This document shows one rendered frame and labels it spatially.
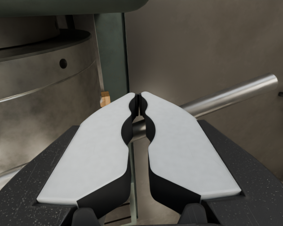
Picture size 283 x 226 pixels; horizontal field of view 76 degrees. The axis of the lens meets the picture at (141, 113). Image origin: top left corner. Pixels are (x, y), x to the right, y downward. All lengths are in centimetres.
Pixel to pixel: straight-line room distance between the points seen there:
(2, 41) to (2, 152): 11
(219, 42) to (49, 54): 162
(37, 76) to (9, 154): 8
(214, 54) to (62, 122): 161
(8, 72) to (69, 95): 7
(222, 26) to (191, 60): 35
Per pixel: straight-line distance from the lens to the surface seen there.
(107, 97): 54
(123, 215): 83
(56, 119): 23
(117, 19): 86
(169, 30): 152
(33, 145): 23
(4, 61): 20
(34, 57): 21
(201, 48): 167
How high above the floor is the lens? 140
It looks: 57 degrees down
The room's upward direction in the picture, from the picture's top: 153 degrees clockwise
